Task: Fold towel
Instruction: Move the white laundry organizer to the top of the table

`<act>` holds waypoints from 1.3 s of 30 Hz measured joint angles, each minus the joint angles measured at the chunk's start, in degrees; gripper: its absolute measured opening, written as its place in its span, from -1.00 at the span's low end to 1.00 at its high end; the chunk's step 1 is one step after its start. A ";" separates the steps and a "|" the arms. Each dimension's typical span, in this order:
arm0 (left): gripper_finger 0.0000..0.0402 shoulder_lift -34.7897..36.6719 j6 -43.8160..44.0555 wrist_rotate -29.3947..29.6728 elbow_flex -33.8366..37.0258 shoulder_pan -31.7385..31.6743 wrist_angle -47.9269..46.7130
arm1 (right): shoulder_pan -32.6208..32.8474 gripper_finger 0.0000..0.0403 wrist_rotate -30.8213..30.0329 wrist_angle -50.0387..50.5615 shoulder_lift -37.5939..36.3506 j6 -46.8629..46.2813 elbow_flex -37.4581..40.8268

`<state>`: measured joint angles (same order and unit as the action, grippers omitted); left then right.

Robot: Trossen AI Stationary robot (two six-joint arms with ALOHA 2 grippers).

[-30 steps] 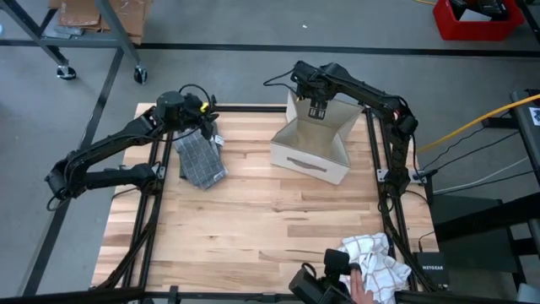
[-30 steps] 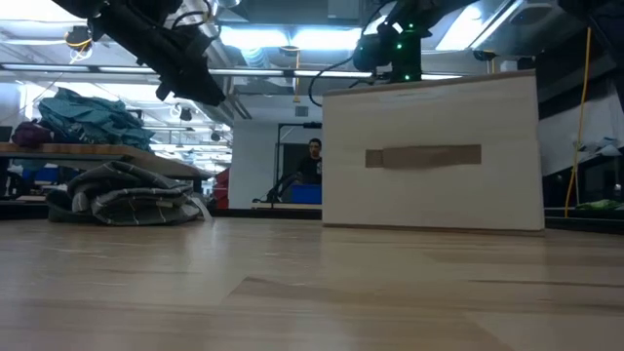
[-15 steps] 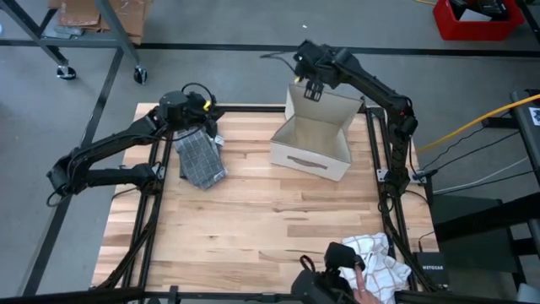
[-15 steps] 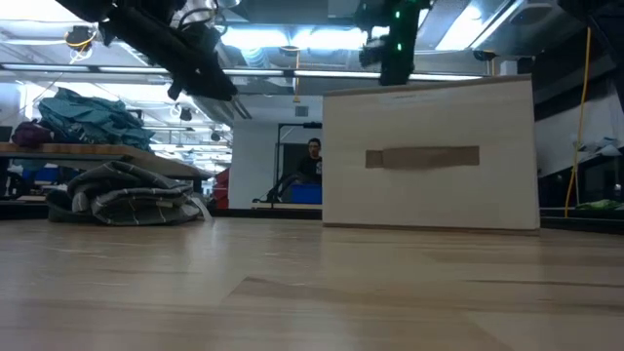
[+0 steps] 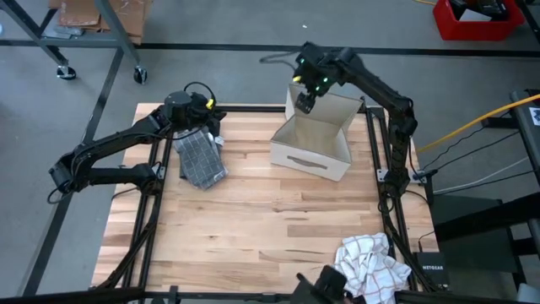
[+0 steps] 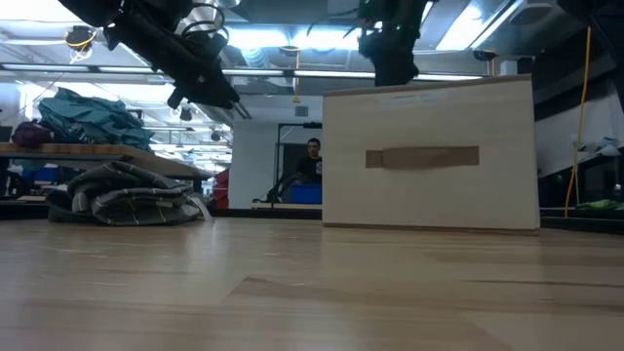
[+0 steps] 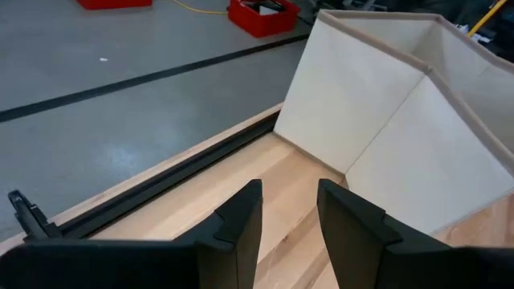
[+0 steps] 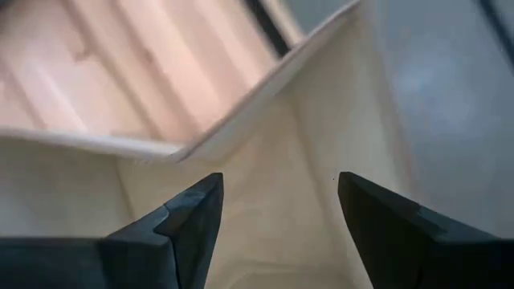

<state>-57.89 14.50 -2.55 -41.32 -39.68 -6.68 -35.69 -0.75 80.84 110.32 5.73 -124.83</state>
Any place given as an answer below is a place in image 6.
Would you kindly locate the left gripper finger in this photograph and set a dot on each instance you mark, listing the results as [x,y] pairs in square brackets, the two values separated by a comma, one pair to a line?
[179,97]
[214,90]

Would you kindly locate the dark grey white-checked towel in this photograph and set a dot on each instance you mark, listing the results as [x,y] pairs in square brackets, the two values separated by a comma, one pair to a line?
[141,195]

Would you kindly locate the plain grey waffle towel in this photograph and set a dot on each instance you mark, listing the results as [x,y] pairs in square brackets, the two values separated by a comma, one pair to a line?
[58,207]

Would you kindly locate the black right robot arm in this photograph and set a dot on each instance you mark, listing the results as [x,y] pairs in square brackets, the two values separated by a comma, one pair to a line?
[400,12]

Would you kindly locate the black hanging ceiling lamp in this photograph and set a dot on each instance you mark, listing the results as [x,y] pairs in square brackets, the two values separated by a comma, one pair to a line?
[185,114]

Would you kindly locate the wooden workbench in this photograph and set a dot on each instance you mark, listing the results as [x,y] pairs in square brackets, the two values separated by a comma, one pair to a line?
[122,158]

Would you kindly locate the teal cloth pile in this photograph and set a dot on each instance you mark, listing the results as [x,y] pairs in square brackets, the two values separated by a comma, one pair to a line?
[88,117]

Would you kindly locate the red container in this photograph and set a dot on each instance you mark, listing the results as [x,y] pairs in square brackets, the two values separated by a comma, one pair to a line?
[222,190]

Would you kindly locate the person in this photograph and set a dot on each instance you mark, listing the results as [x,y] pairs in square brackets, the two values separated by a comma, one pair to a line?
[309,166]

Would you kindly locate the blue plastic bin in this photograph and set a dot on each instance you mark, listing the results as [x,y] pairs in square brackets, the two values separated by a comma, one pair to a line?
[306,193]

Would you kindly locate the purple bag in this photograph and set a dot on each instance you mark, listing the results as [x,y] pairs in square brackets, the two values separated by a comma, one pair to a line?
[30,135]

